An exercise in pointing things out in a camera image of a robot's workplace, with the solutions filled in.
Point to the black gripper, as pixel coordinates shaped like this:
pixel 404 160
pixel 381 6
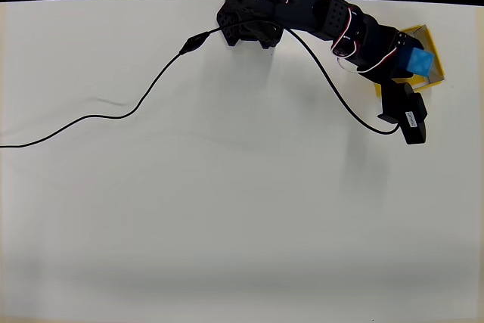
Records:
pixel 393 61

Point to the blue cube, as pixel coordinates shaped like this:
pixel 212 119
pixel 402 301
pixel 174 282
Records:
pixel 420 61

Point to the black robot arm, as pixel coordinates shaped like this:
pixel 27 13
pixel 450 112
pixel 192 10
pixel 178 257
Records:
pixel 298 9

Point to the yellow and white box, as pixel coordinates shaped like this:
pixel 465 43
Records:
pixel 435 73

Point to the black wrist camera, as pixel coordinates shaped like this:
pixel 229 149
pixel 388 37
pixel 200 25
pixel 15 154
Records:
pixel 408 111

